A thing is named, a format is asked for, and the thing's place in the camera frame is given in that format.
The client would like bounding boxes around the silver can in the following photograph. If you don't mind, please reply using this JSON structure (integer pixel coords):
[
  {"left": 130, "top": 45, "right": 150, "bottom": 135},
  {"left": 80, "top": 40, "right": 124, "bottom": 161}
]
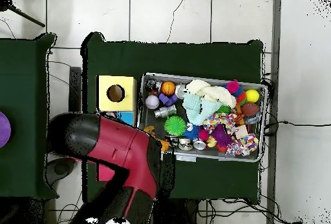
[{"left": 175, "top": 84, "right": 188, "bottom": 99}]

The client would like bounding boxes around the white ball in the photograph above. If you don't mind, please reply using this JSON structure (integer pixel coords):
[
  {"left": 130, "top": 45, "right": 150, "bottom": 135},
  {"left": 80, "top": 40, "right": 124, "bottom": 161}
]
[{"left": 144, "top": 94, "right": 161, "bottom": 111}]

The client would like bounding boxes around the clear mesh bin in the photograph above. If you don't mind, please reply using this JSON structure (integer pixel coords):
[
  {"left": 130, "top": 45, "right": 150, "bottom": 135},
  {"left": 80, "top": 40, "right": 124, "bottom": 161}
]
[{"left": 134, "top": 72, "right": 270, "bottom": 163}]

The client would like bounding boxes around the orange rubber toy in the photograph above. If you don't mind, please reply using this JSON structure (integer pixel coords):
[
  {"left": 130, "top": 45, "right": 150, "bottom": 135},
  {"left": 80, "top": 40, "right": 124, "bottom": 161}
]
[{"left": 143, "top": 125, "right": 171, "bottom": 152}]

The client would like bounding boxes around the small orange basketball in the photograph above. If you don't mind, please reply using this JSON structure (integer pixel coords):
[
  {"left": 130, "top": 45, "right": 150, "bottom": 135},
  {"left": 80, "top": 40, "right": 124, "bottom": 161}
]
[{"left": 160, "top": 80, "right": 178, "bottom": 96}]

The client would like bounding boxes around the polka dot cloth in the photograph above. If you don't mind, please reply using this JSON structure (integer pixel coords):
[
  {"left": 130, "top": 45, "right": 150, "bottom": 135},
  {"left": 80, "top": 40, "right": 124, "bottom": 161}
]
[{"left": 200, "top": 112, "right": 238, "bottom": 135}]

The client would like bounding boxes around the mint green cloth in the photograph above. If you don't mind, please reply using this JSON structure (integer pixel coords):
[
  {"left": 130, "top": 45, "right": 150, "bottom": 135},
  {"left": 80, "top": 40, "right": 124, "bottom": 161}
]
[{"left": 183, "top": 90, "right": 224, "bottom": 127}]

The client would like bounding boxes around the brown toy football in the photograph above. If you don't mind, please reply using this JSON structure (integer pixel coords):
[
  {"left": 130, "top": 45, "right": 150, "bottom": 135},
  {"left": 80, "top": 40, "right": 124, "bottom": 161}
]
[{"left": 241, "top": 102, "right": 261, "bottom": 117}]

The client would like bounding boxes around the pink spiky ball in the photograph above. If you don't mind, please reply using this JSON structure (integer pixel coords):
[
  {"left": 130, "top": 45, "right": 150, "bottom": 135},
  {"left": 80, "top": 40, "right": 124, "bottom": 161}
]
[{"left": 226, "top": 79, "right": 241, "bottom": 95}]

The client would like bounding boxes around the green side table cloth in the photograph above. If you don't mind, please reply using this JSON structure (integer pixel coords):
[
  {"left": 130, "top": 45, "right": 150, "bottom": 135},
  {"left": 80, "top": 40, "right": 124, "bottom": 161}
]
[{"left": 0, "top": 32, "right": 59, "bottom": 201}]

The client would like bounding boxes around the green spiky ball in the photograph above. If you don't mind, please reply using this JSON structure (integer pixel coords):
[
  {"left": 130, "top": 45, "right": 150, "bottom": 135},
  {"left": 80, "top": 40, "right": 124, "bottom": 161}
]
[{"left": 164, "top": 115, "right": 187, "bottom": 137}]

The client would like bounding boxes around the purple disc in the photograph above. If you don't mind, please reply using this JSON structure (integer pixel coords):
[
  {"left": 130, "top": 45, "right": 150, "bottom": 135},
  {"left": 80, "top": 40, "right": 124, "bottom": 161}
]
[{"left": 0, "top": 111, "right": 12, "bottom": 150}]

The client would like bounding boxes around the wooden box with three holes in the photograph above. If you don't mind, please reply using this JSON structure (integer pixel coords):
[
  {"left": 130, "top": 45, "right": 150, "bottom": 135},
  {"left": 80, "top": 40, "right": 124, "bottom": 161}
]
[{"left": 96, "top": 74, "right": 138, "bottom": 183}]

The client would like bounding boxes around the cream yellow cloth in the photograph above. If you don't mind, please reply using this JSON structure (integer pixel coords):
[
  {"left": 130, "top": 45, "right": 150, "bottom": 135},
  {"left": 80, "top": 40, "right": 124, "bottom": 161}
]
[{"left": 186, "top": 79, "right": 238, "bottom": 109}]

